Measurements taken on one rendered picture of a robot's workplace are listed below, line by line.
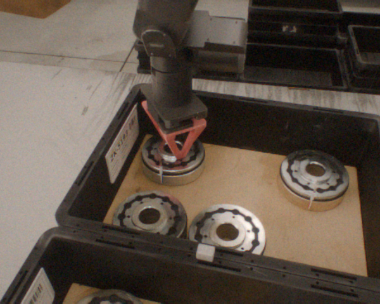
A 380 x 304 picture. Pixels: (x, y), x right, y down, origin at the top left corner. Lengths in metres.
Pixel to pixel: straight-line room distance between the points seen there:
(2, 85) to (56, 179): 0.42
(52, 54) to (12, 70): 1.56
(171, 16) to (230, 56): 0.11
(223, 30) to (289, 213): 0.28
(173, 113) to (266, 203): 0.20
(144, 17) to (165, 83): 0.12
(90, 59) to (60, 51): 0.24
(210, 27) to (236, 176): 0.26
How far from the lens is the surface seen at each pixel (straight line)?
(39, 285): 0.47
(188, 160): 0.61
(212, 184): 0.62
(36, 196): 0.83
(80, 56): 2.73
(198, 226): 0.54
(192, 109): 0.55
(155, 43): 0.46
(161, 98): 0.54
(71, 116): 1.00
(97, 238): 0.45
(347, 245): 0.59
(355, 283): 0.44
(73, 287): 0.54
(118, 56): 2.66
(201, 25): 0.49
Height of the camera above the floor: 1.29
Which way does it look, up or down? 43 degrees down
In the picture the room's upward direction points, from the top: straight up
